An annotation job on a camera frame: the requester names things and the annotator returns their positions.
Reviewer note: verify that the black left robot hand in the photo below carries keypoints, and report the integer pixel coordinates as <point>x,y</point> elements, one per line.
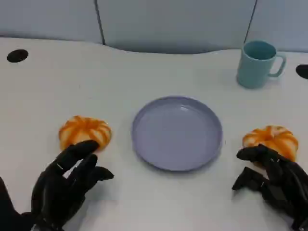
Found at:
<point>55,192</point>

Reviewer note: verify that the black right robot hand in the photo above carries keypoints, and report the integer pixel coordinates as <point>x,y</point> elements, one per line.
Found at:
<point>286,187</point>

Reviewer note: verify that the orange and white bread roll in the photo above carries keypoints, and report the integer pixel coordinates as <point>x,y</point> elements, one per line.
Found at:
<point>84,130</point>
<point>272,137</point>

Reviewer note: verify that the pale green mug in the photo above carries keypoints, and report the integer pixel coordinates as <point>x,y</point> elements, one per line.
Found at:
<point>252,72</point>

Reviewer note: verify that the lilac plate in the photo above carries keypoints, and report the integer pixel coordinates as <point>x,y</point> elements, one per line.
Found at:
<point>176,134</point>

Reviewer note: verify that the grey partition screen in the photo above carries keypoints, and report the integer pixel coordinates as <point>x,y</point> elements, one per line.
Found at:
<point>168,21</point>

